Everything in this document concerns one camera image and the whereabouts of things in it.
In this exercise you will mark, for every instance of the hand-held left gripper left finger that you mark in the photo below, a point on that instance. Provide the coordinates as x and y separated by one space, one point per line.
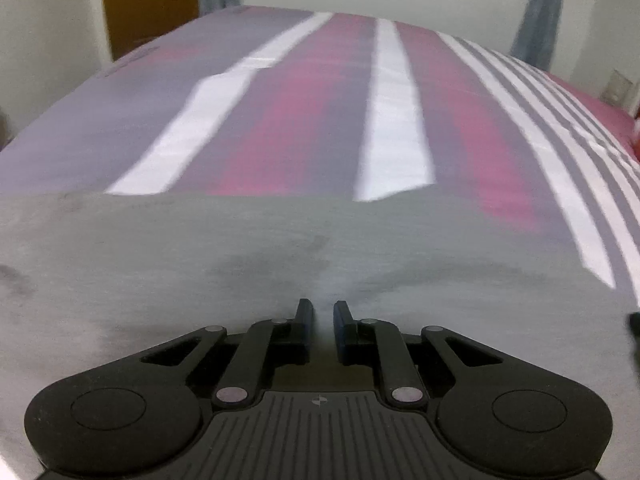
303 327

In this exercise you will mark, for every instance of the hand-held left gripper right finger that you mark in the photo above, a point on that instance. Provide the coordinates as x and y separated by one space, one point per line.
343 334

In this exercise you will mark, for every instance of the grey pants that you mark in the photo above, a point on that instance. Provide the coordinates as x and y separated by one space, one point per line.
210 280

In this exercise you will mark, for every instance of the striped pink grey bed sheet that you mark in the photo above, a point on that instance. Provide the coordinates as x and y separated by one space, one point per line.
310 110

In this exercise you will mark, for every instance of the colourful printed blanket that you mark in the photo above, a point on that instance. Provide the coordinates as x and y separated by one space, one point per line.
637 132

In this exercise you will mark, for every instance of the brown wooden door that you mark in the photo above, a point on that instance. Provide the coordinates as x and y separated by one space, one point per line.
145 0

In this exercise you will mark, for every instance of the wall outlet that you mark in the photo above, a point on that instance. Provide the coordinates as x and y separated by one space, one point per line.
616 87

